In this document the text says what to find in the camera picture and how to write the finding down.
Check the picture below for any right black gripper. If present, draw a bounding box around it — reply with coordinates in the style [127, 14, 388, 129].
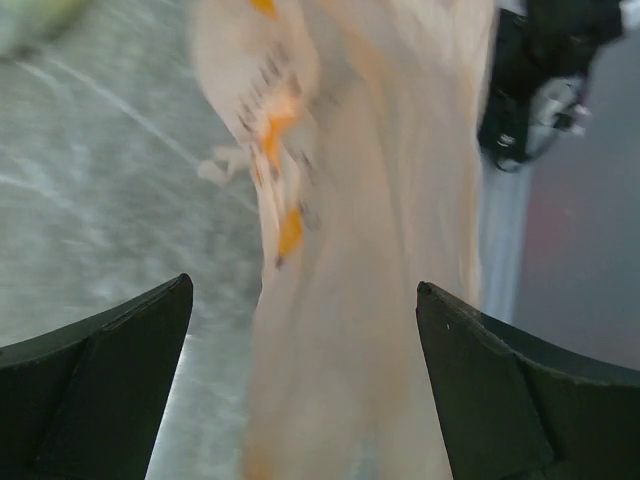
[478, 1, 625, 172]

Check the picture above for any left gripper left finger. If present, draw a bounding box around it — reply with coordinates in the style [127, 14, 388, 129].
[1, 274, 193, 480]

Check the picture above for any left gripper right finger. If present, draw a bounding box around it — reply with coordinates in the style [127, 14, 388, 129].
[417, 282, 639, 480]

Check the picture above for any orange plastic bag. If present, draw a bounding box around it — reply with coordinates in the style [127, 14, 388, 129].
[190, 1, 496, 479]

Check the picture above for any light green plate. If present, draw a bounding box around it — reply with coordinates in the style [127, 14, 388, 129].
[1, 0, 89, 59]

